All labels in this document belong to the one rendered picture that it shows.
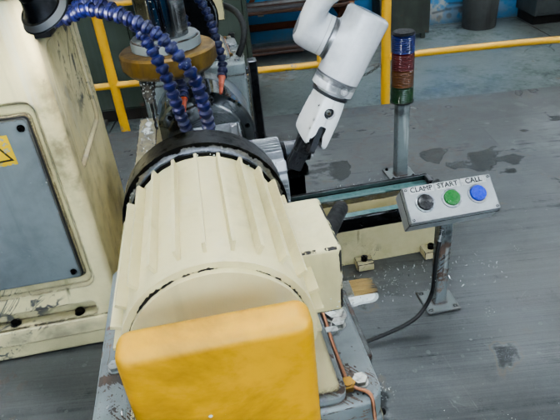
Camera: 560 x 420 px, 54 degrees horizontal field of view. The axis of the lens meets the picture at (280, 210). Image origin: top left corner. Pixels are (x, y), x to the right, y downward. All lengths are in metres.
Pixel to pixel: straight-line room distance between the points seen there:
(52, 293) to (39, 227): 0.15
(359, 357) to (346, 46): 0.61
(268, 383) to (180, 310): 0.09
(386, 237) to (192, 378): 0.95
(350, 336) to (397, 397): 0.42
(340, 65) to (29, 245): 0.65
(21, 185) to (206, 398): 0.69
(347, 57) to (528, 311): 0.62
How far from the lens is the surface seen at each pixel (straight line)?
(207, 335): 0.36
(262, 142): 1.17
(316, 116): 1.05
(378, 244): 1.28
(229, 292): 0.42
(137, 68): 1.03
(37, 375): 1.22
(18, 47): 0.93
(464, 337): 1.14
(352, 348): 0.60
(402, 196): 1.02
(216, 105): 1.35
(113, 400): 0.61
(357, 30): 1.03
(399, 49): 1.49
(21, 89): 0.95
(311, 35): 1.03
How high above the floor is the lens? 1.60
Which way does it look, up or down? 32 degrees down
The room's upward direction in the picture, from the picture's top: 6 degrees counter-clockwise
